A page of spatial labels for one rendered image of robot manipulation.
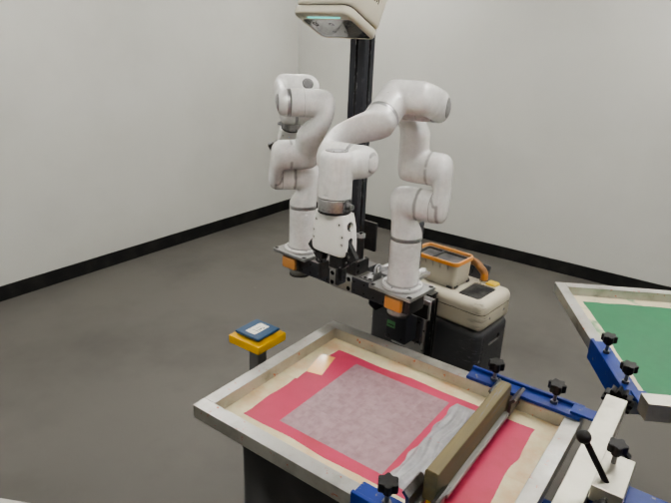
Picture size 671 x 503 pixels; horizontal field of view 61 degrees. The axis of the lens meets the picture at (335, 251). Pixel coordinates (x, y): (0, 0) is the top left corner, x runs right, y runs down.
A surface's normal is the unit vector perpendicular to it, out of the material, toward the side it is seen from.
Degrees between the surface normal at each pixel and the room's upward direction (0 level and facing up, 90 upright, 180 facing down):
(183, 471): 0
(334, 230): 91
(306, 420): 0
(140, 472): 0
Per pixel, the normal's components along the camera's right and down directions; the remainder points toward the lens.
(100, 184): 0.80, 0.24
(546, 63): -0.59, 0.27
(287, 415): 0.04, -0.93
